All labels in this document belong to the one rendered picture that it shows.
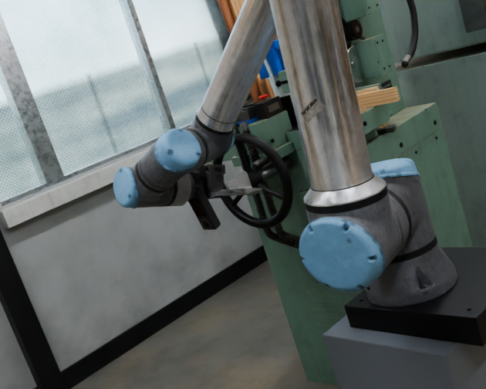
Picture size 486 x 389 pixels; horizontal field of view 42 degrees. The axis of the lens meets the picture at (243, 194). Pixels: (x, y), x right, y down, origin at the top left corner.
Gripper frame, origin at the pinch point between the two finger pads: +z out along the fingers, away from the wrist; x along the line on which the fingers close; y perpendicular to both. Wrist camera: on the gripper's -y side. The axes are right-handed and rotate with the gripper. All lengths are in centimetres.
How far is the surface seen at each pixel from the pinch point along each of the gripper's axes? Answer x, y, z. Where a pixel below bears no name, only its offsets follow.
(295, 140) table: 5.5, 15.8, 29.4
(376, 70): -7, 37, 55
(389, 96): -19, 25, 42
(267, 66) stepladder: 75, 60, 96
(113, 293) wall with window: 143, -39, 52
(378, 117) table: -14, 20, 44
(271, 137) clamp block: 8.7, 16.6, 22.1
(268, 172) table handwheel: 9.5, 6.5, 21.0
